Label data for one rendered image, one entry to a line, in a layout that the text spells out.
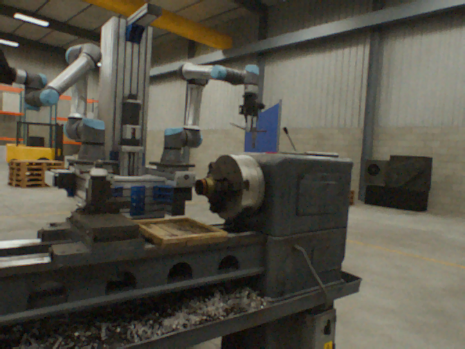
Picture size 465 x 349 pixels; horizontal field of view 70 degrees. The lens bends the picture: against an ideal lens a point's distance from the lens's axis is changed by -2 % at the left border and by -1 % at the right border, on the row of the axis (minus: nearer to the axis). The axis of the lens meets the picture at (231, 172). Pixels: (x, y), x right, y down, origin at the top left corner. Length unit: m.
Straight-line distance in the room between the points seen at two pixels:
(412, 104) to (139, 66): 10.21
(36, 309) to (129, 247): 0.34
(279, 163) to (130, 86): 1.14
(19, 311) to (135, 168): 1.14
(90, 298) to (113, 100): 1.26
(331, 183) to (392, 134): 9.96
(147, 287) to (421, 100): 10.93
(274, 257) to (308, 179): 0.42
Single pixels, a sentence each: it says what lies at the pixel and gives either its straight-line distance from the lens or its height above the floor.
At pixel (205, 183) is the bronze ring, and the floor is 1.10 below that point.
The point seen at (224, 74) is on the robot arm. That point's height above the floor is 1.66.
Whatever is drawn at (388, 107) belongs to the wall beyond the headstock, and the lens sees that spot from 11.95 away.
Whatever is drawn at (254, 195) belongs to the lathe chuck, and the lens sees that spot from 1.54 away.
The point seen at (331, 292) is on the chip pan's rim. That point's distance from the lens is 1.87.
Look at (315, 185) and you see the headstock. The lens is 1.75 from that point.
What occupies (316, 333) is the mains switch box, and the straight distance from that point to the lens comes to 1.94.
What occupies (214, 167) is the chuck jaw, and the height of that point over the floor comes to 1.17.
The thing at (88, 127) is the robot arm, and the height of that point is 1.34.
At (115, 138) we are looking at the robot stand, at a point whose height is 1.29.
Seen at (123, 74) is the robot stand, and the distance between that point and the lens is 2.25.
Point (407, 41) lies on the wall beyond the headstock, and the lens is 12.32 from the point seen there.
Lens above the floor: 1.24
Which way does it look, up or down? 3 degrees down
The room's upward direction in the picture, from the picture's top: 3 degrees clockwise
